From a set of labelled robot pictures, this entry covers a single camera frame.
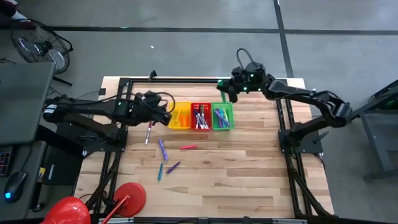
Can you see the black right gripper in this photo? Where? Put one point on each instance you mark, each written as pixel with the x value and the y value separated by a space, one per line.
pixel 245 85

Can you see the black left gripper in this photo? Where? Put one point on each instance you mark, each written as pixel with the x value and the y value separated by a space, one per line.
pixel 144 113

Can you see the pale green highlighter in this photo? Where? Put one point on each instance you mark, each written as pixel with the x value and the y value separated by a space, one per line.
pixel 226 114

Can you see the black cap white marker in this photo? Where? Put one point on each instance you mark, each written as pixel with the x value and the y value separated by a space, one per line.
pixel 202 111

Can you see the pink highlighter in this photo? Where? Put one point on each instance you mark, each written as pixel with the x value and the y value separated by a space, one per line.
pixel 188 147

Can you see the red cap white marker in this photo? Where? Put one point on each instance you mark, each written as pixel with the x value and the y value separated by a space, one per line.
pixel 206 123

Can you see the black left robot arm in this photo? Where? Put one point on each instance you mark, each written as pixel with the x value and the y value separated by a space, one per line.
pixel 93 107

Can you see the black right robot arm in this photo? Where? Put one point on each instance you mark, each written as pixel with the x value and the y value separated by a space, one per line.
pixel 311 98

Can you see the yellow plastic basket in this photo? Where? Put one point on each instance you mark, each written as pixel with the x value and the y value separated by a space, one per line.
pixel 172 124

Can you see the dark red cap marker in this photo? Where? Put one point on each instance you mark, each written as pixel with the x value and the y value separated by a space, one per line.
pixel 148 135

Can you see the red plastic basket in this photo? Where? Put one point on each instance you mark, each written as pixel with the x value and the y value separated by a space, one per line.
pixel 192 104

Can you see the green plastic basket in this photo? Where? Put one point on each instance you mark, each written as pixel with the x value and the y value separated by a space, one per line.
pixel 231 127

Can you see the purple slim highlighter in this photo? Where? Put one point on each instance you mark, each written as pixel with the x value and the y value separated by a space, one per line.
pixel 173 167

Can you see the teal slim highlighter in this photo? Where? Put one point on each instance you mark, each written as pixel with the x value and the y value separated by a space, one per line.
pixel 160 172

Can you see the small black square box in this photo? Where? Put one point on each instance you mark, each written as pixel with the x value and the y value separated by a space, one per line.
pixel 102 91

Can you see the black power box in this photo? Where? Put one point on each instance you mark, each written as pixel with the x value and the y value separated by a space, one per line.
pixel 62 168

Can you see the grey desk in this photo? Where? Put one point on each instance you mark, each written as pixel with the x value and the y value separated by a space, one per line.
pixel 25 99

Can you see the black floor fan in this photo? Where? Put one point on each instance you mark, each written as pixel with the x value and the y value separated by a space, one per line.
pixel 40 46

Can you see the dark metal stand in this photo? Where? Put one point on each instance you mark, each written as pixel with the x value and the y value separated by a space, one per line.
pixel 376 133

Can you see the black computer mouse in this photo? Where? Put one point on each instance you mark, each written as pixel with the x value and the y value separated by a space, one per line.
pixel 15 186

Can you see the black keyboard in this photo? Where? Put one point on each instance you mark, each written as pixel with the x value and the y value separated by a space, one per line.
pixel 4 161

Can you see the person's leg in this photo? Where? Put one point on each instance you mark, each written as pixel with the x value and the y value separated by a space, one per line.
pixel 12 9

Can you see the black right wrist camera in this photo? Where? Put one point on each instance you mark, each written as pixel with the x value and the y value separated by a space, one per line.
pixel 255 71

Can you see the black aluminium table frame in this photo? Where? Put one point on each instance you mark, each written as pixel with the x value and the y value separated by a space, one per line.
pixel 186 80

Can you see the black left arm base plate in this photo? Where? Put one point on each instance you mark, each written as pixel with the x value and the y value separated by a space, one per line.
pixel 93 148

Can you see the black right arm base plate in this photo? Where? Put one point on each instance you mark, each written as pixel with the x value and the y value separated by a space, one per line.
pixel 312 147

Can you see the silver aluminium rail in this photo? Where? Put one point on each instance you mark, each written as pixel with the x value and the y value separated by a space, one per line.
pixel 124 220

